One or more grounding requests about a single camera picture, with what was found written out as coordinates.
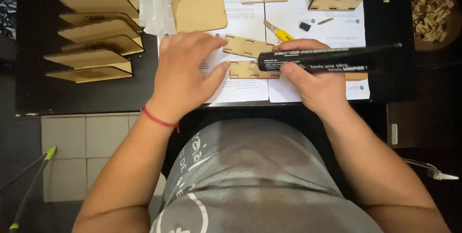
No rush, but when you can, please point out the person's left hand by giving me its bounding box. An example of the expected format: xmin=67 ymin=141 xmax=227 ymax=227
xmin=144 ymin=31 xmax=232 ymax=124

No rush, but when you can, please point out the white cable with plug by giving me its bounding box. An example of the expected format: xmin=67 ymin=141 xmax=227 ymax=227
xmin=402 ymin=157 xmax=460 ymax=181

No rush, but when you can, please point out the black glue tube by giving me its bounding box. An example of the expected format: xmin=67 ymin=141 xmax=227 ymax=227
xmin=257 ymin=43 xmax=403 ymax=74

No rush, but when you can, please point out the heap of wooden offcuts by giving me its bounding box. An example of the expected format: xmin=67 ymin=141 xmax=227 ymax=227
xmin=411 ymin=0 xmax=455 ymax=43

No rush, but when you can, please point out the plain tabbed wooden panel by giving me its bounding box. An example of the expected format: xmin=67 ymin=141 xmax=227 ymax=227
xmin=171 ymin=0 xmax=229 ymax=34

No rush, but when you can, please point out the row of wooden holders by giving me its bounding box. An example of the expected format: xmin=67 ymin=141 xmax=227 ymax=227
xmin=43 ymin=0 xmax=145 ymax=84

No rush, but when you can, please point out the black pole with green tip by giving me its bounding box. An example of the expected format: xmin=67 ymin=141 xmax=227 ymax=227
xmin=9 ymin=145 xmax=58 ymax=233

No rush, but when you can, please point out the yellow utility knife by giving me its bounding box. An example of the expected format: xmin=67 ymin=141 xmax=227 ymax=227
xmin=263 ymin=19 xmax=295 ymax=42

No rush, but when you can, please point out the printed white paper sheet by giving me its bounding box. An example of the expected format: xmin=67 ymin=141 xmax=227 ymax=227
xmin=263 ymin=0 xmax=371 ymax=103
xmin=158 ymin=0 xmax=270 ymax=104

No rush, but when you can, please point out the grey printed shirt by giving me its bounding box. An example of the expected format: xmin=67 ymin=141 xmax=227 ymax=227
xmin=150 ymin=118 xmax=384 ymax=233

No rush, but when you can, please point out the long slotted wooden panel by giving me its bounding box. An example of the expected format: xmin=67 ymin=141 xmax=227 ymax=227
xmin=223 ymin=35 xmax=277 ymax=60

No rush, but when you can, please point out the clear plastic bag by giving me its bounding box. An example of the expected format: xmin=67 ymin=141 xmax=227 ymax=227
xmin=121 ymin=0 xmax=167 ymax=37

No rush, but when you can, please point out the long thin wooden stick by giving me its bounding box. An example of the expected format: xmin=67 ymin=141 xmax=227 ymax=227
xmin=241 ymin=0 xmax=289 ymax=5

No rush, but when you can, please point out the brown round bowl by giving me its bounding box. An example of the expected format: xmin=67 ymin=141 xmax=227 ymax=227
xmin=410 ymin=0 xmax=462 ymax=52

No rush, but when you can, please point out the short slotted wooden panel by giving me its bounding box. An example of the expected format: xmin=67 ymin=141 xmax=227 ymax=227
xmin=229 ymin=61 xmax=281 ymax=80

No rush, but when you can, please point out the red string bracelet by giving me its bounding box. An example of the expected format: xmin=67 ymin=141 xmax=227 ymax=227
xmin=141 ymin=106 xmax=180 ymax=133

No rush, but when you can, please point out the patterned dark cloth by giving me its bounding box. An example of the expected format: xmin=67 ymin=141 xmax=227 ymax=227
xmin=0 ymin=0 xmax=18 ymax=41

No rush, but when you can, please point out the thin dark pole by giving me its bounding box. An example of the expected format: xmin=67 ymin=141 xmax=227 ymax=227
xmin=0 ymin=153 xmax=48 ymax=193

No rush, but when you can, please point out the person's right hand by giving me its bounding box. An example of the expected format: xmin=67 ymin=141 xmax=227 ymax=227
xmin=272 ymin=39 xmax=351 ymax=115

